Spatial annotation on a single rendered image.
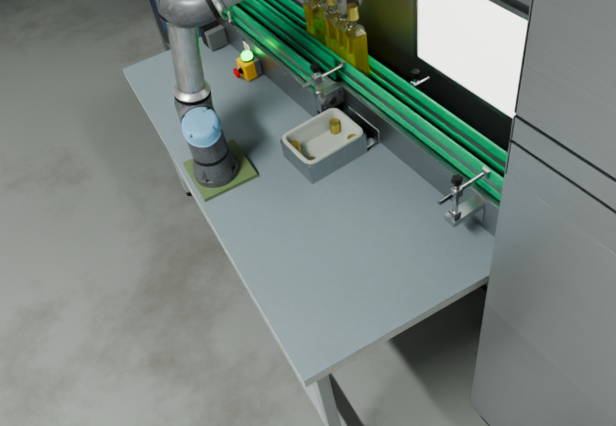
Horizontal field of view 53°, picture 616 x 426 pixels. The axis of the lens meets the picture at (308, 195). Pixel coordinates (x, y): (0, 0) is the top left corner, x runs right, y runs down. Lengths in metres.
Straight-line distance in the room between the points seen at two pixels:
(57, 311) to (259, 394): 1.01
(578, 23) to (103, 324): 2.27
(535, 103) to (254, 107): 1.34
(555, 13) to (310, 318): 1.00
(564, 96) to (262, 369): 1.72
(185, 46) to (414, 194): 0.80
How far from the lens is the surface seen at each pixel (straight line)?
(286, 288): 1.74
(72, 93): 4.05
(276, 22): 2.35
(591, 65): 1.03
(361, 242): 1.80
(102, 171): 3.43
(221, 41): 2.61
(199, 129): 1.88
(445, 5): 1.81
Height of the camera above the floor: 2.19
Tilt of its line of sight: 48 degrees down
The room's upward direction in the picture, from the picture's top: 11 degrees counter-clockwise
